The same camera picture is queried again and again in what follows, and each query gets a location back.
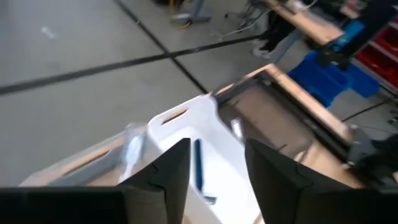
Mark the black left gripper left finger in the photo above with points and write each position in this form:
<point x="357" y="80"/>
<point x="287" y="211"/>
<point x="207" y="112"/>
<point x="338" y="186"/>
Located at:
<point x="168" y="193"/>

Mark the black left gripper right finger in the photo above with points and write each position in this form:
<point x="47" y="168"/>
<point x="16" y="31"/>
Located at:
<point x="273" y="186"/>

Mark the blue disposable razor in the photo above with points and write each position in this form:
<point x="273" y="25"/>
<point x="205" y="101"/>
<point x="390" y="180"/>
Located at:
<point x="198" y="165"/>

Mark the silver nail clipper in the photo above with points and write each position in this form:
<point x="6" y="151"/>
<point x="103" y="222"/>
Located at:
<point x="237" y="129"/>

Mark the white plastic bin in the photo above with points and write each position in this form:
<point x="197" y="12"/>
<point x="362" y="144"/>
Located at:
<point x="217" y="168"/>

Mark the clear plastic bin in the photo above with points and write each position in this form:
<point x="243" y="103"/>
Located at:
<point x="62" y="174"/>

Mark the blue plastic floor bin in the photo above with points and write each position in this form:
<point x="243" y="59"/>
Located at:
<point x="323" y="81"/>

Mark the shelf with red bins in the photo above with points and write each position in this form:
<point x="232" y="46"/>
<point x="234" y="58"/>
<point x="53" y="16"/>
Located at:
<point x="382" y="59"/>

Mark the grey desk base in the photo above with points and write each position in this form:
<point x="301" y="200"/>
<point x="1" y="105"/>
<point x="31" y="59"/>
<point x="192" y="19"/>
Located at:
<point x="196" y="12"/>

